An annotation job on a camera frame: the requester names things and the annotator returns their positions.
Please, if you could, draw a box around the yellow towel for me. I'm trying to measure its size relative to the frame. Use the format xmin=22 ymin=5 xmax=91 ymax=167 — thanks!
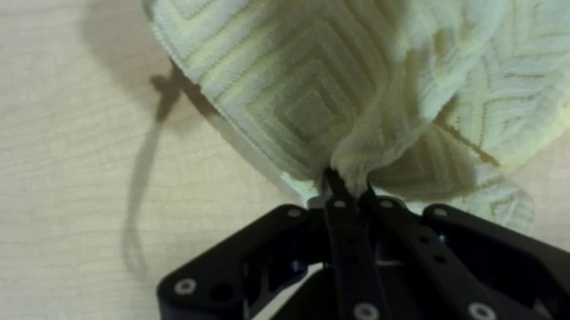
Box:
xmin=143 ymin=0 xmax=570 ymax=231

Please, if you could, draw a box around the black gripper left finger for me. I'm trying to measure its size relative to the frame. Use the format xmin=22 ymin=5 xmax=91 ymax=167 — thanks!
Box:
xmin=157 ymin=169 xmax=381 ymax=320

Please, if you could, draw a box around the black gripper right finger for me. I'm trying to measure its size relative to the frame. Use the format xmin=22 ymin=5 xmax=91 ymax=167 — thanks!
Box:
xmin=360 ymin=192 xmax=570 ymax=320

